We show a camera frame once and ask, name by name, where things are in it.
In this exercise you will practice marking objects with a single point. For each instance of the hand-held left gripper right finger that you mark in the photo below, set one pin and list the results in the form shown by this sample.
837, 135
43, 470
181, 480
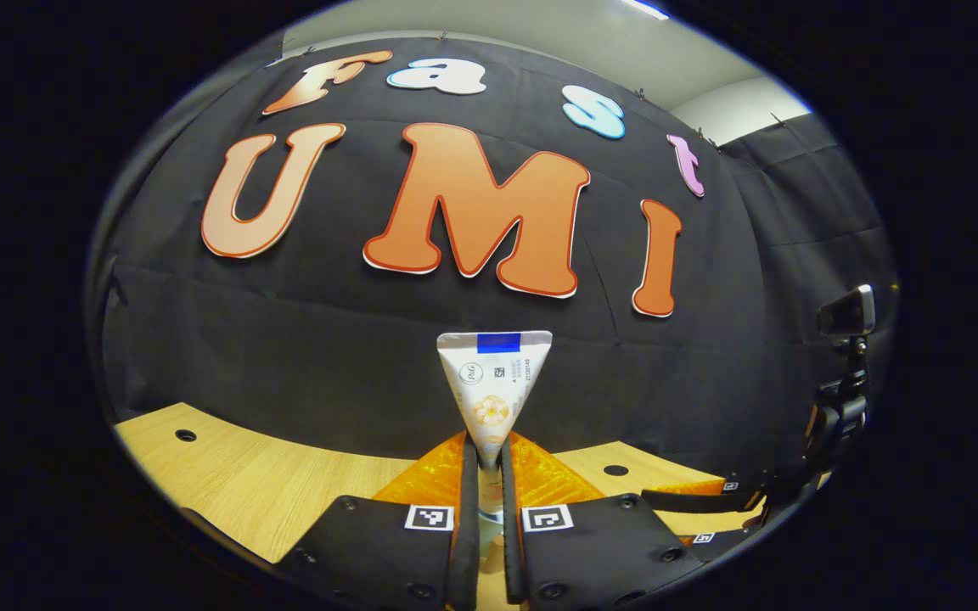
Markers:
608, 552

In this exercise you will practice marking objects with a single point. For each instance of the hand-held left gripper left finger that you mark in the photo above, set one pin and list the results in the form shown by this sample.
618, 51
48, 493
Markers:
379, 552

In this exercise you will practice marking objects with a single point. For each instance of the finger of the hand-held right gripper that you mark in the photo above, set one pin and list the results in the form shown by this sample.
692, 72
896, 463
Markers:
710, 501
722, 543

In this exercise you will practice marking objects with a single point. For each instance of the white toothpaste tube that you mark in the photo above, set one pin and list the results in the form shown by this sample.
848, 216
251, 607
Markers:
493, 390

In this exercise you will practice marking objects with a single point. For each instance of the wooden desktop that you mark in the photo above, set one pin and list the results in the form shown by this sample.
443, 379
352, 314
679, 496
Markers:
268, 484

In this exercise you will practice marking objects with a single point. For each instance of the black backdrop cloth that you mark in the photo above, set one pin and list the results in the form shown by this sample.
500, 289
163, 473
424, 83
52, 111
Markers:
285, 339

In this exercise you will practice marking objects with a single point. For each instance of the ceiling light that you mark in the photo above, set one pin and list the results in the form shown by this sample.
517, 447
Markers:
643, 8

